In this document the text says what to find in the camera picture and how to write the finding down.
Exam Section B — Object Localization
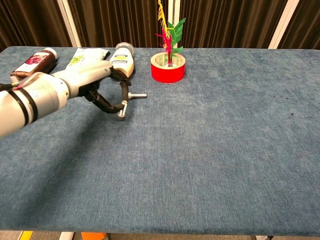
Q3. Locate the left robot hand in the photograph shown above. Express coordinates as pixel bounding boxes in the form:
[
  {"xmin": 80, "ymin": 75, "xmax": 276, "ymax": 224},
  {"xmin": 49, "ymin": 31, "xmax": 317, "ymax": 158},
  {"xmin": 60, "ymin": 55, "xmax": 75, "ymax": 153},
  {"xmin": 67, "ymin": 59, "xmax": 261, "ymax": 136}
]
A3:
[{"xmin": 53, "ymin": 60, "xmax": 132, "ymax": 115}]

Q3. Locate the silver bolt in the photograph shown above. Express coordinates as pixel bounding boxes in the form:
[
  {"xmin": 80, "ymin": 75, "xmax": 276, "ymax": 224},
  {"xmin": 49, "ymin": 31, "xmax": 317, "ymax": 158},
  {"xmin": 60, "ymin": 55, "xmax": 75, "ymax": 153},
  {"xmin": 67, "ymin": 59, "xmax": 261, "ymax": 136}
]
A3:
[
  {"xmin": 127, "ymin": 91, "xmax": 148, "ymax": 100},
  {"xmin": 116, "ymin": 99, "xmax": 129, "ymax": 121}
]

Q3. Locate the white pouch with green print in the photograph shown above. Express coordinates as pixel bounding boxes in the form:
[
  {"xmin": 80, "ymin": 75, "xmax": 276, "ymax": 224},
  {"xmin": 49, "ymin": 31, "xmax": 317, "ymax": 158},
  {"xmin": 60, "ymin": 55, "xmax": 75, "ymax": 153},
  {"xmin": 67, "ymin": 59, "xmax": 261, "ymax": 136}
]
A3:
[{"xmin": 65, "ymin": 47, "xmax": 111, "ymax": 73}]

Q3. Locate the cream mayonnaise bottle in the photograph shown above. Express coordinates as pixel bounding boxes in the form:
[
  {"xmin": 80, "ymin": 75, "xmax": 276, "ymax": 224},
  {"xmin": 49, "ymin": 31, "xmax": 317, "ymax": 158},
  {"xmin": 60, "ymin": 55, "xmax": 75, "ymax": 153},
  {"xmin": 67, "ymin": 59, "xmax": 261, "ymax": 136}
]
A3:
[{"xmin": 109, "ymin": 42, "xmax": 136, "ymax": 79}]

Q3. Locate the brown bottle with red label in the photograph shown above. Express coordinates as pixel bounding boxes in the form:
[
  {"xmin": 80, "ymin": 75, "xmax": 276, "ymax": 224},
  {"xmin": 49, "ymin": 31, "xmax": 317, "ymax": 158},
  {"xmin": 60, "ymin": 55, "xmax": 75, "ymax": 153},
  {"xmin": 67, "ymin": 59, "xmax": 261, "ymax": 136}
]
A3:
[{"xmin": 10, "ymin": 47, "xmax": 59, "ymax": 78}]

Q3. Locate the dark brown pleated curtain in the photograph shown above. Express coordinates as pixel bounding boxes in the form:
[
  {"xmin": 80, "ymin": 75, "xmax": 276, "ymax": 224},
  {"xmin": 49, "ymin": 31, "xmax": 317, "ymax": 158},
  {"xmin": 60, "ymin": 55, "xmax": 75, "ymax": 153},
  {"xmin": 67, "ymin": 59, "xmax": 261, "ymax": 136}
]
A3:
[
  {"xmin": 179, "ymin": 0, "xmax": 289, "ymax": 49},
  {"xmin": 67, "ymin": 0, "xmax": 174, "ymax": 49},
  {"xmin": 0, "ymin": 0, "xmax": 73, "ymax": 52},
  {"xmin": 277, "ymin": 0, "xmax": 320, "ymax": 50}
]

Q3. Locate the red tape roll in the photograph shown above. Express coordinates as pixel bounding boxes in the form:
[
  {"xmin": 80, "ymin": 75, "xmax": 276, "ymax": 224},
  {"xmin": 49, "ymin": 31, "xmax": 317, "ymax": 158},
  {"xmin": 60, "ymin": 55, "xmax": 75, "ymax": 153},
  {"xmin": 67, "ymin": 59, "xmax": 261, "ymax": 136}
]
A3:
[{"xmin": 150, "ymin": 52, "xmax": 187, "ymax": 84}]

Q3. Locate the colourful artificial plant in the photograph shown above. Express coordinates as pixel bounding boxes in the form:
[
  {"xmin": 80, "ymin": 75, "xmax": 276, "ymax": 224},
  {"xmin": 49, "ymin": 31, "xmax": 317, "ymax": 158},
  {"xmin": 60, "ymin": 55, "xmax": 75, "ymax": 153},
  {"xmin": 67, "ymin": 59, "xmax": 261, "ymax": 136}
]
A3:
[{"xmin": 154, "ymin": 0, "xmax": 187, "ymax": 68}]

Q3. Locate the blue table cloth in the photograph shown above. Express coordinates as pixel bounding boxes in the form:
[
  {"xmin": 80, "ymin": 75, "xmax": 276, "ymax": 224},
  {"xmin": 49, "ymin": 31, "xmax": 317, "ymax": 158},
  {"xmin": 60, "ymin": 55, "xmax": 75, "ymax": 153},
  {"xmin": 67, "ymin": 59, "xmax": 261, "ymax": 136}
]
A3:
[{"xmin": 0, "ymin": 46, "xmax": 320, "ymax": 237}]

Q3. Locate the orange object under table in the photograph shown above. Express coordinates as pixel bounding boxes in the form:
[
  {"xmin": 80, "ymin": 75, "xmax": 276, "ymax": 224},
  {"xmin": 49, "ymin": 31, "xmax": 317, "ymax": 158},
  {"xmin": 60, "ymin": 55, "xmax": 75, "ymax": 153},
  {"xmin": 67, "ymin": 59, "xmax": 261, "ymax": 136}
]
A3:
[{"xmin": 80, "ymin": 232, "xmax": 107, "ymax": 240}]

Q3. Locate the white frame post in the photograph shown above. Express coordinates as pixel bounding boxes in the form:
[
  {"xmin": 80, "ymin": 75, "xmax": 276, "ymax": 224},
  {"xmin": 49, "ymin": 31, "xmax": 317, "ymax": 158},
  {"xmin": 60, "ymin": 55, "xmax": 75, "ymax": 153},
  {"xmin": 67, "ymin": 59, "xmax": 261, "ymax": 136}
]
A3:
[
  {"xmin": 267, "ymin": 0, "xmax": 300, "ymax": 50},
  {"xmin": 167, "ymin": 0, "xmax": 181, "ymax": 49},
  {"xmin": 56, "ymin": 0, "xmax": 82, "ymax": 48}
]

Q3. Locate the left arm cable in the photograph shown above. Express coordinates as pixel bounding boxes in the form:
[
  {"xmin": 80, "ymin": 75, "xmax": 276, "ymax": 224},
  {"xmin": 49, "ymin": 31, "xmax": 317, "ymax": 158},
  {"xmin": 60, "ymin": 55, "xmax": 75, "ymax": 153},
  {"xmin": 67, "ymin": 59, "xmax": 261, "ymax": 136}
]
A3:
[{"xmin": 0, "ymin": 74, "xmax": 38, "ymax": 92}]

